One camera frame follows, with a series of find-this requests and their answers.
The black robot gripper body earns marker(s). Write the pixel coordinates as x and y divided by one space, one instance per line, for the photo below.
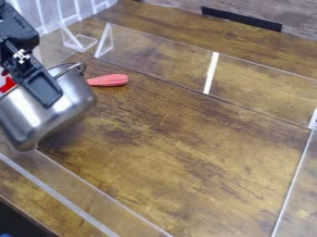
18 35

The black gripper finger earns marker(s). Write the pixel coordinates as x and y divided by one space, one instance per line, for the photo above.
30 74

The red star-shaped block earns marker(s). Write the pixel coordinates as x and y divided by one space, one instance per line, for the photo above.
7 83

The silver metal pot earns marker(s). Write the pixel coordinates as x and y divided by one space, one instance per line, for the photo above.
27 122

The small pink oval object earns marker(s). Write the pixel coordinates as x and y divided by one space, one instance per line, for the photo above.
109 80

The clear acrylic triangular bracket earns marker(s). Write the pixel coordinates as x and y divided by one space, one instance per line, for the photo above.
106 42

